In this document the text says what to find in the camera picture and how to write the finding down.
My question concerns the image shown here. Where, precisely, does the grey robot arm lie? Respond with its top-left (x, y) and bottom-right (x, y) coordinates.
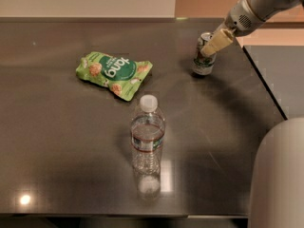
top-left (199, 0), bottom-right (304, 228)

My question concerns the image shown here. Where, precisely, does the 7up soda can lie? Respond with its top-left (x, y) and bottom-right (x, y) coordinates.
top-left (192, 32), bottom-right (217, 76)

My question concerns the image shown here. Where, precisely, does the green rice chip bag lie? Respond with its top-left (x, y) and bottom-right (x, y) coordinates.
top-left (76, 51), bottom-right (153, 102)

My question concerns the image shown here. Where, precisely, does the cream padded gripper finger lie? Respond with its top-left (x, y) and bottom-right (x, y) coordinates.
top-left (200, 28), bottom-right (235, 58)

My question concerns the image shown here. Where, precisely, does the clear plastic water bottle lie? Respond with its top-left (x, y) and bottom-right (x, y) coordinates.
top-left (130, 94), bottom-right (165, 175)

